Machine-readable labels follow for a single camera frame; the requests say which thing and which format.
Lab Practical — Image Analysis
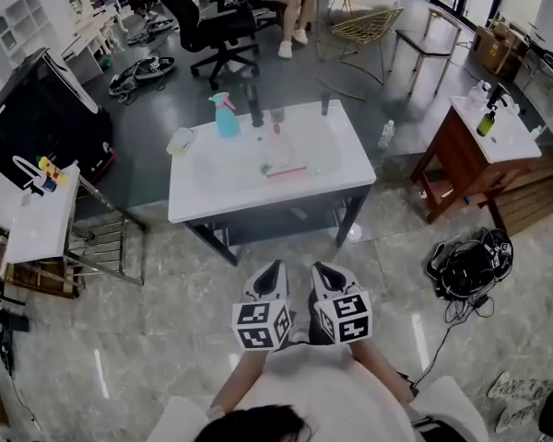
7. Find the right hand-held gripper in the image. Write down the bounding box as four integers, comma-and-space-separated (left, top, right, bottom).
310, 261, 374, 346

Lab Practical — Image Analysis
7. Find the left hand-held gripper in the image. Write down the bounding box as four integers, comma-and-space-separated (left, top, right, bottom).
231, 259, 293, 354

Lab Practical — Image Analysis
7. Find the person's left forearm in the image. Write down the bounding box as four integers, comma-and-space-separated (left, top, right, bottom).
210, 347, 266, 413

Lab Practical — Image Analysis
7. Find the person's right forearm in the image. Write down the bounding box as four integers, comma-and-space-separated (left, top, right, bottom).
349, 338, 416, 404

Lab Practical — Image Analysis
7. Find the person's white shirt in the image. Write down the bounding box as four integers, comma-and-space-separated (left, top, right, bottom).
147, 341, 489, 442

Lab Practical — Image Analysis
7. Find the clear plastic water bottle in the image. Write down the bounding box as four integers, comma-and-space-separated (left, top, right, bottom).
378, 119, 396, 149

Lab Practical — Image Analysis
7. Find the green soap dish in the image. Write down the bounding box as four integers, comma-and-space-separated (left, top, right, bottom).
166, 126, 198, 157

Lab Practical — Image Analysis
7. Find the teal spray bottle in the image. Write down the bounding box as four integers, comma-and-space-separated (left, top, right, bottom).
208, 91, 241, 140

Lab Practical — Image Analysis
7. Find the wooden vanity with white sink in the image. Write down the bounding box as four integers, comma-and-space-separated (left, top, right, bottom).
409, 94, 543, 237

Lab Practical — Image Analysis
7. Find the black striped garment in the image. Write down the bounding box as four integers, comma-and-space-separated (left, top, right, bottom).
412, 412, 471, 442

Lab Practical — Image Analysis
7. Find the black sink faucet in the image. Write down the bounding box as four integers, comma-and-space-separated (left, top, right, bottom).
243, 83, 265, 129

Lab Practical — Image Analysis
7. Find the wooden slat platform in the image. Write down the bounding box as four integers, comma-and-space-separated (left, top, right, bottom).
488, 158, 553, 237

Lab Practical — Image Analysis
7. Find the green pump bottle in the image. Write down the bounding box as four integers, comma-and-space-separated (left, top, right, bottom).
477, 106, 498, 137

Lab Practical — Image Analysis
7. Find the white side table metal rack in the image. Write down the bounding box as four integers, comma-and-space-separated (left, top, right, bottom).
2, 163, 151, 287

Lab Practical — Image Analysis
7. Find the wooden crate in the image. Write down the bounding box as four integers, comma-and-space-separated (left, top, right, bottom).
0, 218, 82, 299

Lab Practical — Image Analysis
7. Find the yellow and red bottle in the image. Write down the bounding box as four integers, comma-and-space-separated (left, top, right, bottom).
35, 155, 69, 186

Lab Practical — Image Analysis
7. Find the black faucet on wooden vanity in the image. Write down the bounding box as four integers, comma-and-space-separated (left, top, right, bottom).
486, 83, 512, 111

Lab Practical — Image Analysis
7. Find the pile of black gear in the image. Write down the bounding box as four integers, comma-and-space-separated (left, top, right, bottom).
107, 55, 176, 105
126, 14, 174, 45

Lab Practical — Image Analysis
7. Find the wooden chair with dark seat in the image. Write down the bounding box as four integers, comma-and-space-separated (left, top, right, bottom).
390, 6, 463, 96

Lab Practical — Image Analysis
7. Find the black office chair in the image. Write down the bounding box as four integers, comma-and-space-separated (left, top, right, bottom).
159, 0, 262, 91

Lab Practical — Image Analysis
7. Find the white curved faucet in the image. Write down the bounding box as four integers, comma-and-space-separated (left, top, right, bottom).
11, 155, 45, 197

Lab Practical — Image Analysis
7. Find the large black cabinet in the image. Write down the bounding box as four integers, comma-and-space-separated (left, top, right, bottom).
0, 47, 116, 183

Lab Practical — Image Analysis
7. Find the cardboard box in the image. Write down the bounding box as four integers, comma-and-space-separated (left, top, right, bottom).
472, 24, 524, 76

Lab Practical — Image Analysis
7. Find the white desk with turned legs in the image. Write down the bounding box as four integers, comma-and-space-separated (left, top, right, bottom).
62, 2, 130, 85

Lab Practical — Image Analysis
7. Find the white shelf cabinet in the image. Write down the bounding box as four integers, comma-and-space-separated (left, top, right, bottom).
0, 0, 64, 71

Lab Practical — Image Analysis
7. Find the white sink vanity black frame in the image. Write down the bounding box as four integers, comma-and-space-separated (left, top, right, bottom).
167, 99, 378, 267

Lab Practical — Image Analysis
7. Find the black floor cable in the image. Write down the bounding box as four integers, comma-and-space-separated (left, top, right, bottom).
414, 308, 462, 381

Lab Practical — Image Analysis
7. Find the pile of black headsets and cables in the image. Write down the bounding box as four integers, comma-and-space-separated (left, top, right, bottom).
426, 227, 514, 321

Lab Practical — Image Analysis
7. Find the gold wire chair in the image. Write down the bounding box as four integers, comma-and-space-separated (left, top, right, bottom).
315, 6, 406, 101

